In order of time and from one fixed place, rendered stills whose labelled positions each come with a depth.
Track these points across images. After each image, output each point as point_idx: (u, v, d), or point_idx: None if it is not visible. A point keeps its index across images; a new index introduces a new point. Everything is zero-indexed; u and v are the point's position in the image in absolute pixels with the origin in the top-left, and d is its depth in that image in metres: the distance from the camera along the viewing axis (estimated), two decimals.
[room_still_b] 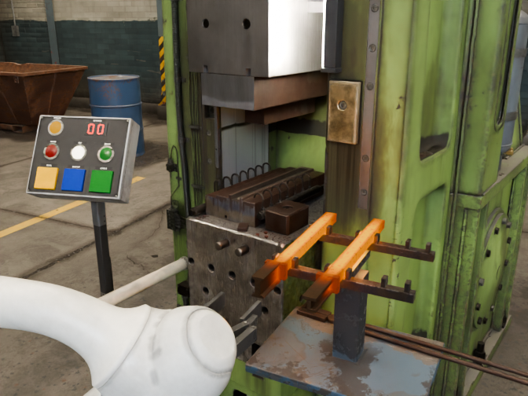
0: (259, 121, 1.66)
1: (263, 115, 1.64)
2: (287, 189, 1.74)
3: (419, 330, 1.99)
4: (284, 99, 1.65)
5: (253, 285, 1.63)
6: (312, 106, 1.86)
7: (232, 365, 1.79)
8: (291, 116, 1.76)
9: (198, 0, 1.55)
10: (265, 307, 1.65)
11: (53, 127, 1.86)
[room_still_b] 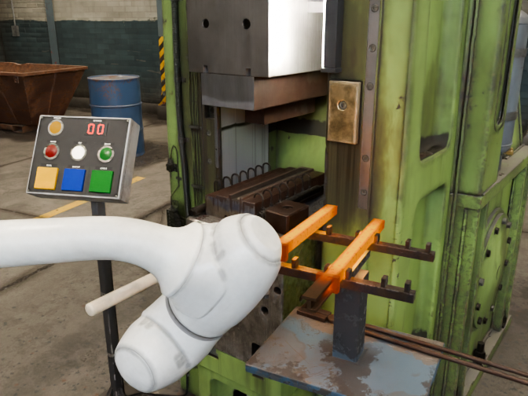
0: (259, 121, 1.66)
1: (263, 115, 1.64)
2: (287, 189, 1.74)
3: (419, 330, 1.99)
4: (284, 99, 1.65)
5: None
6: (312, 106, 1.86)
7: (232, 365, 1.79)
8: (291, 116, 1.76)
9: (198, 0, 1.55)
10: (265, 307, 1.65)
11: (53, 127, 1.86)
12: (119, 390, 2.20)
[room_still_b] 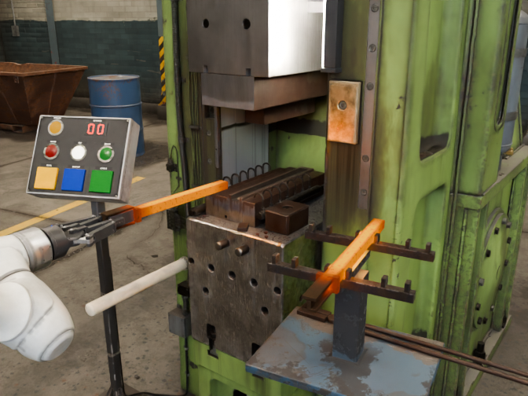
0: (259, 121, 1.66)
1: (263, 115, 1.64)
2: (287, 189, 1.74)
3: (419, 330, 1.99)
4: (284, 99, 1.65)
5: (253, 285, 1.63)
6: (312, 106, 1.86)
7: (232, 365, 1.79)
8: (291, 116, 1.76)
9: (198, 0, 1.55)
10: (265, 307, 1.65)
11: (53, 127, 1.86)
12: (119, 390, 2.20)
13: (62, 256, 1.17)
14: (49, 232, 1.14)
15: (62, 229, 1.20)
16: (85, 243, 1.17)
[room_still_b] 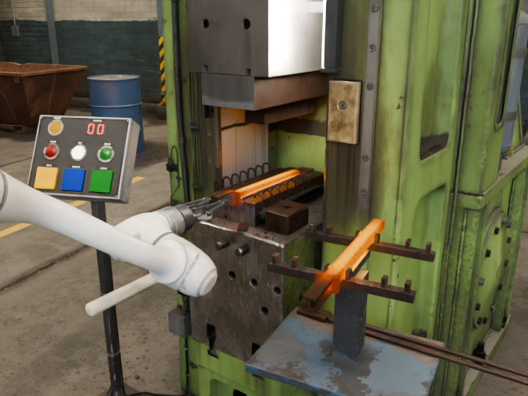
0: (259, 121, 1.66)
1: (263, 115, 1.64)
2: (287, 189, 1.74)
3: (419, 330, 1.99)
4: (284, 99, 1.65)
5: (253, 285, 1.63)
6: (312, 106, 1.86)
7: (232, 365, 1.79)
8: (291, 116, 1.76)
9: (198, 0, 1.55)
10: (265, 307, 1.65)
11: (53, 127, 1.86)
12: (119, 390, 2.20)
13: (188, 229, 1.48)
14: (181, 210, 1.45)
15: None
16: (207, 218, 1.49)
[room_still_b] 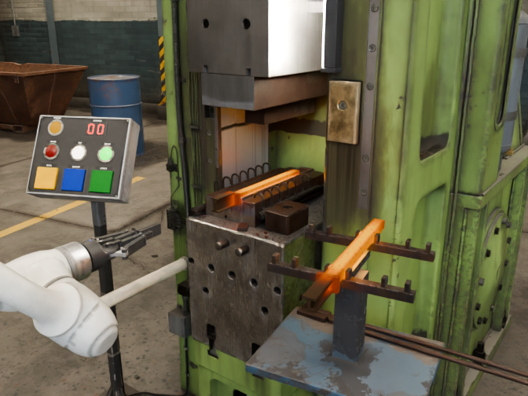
0: (259, 121, 1.66)
1: (263, 115, 1.64)
2: (287, 189, 1.74)
3: (419, 330, 1.99)
4: (284, 99, 1.65)
5: (253, 285, 1.63)
6: (312, 106, 1.86)
7: (232, 365, 1.79)
8: (291, 116, 1.76)
9: (198, 0, 1.55)
10: (265, 307, 1.65)
11: (53, 127, 1.86)
12: (119, 390, 2.20)
13: (99, 269, 1.26)
14: (88, 246, 1.23)
15: (98, 243, 1.29)
16: (121, 256, 1.26)
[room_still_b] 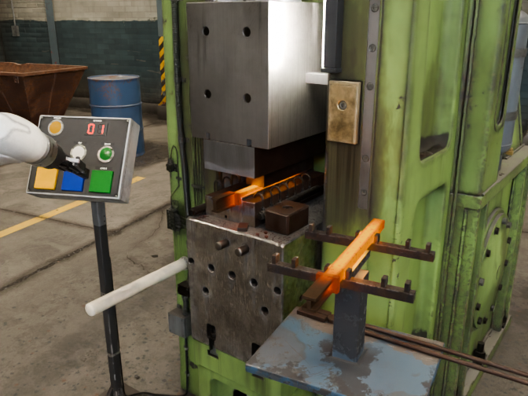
0: (259, 184, 1.72)
1: (263, 178, 1.71)
2: (287, 189, 1.74)
3: (419, 330, 1.99)
4: (284, 163, 1.71)
5: (253, 285, 1.63)
6: (310, 163, 1.92)
7: (232, 365, 1.79)
8: (290, 176, 1.83)
9: (200, 71, 1.62)
10: (265, 307, 1.65)
11: (53, 127, 1.86)
12: (119, 390, 2.20)
13: (56, 165, 1.48)
14: None
15: None
16: (75, 161, 1.52)
